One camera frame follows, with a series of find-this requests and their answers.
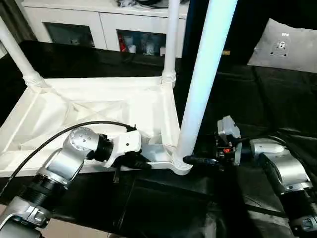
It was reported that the white plastic table top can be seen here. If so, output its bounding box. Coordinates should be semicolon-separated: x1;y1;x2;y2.
0;75;194;179

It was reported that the white plastic table leg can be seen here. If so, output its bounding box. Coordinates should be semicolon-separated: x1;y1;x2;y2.
172;0;239;176
0;16;47;90
160;0;180;87

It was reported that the white curved plastic panel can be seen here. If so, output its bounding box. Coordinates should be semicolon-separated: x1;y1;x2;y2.
247;17;317;73

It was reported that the white glass-door cabinet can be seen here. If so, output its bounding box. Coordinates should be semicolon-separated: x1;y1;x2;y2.
21;0;189;60

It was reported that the black tangled clutter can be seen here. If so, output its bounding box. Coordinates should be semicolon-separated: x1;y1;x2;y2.
115;0;140;8

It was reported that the grey rounded device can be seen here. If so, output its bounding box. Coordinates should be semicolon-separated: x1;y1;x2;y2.
138;0;169;7

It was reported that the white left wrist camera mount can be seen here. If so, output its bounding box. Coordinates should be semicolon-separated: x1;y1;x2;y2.
103;129;143;170

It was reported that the black left wrist camera cable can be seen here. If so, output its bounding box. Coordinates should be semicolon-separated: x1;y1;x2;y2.
0;120;137;197

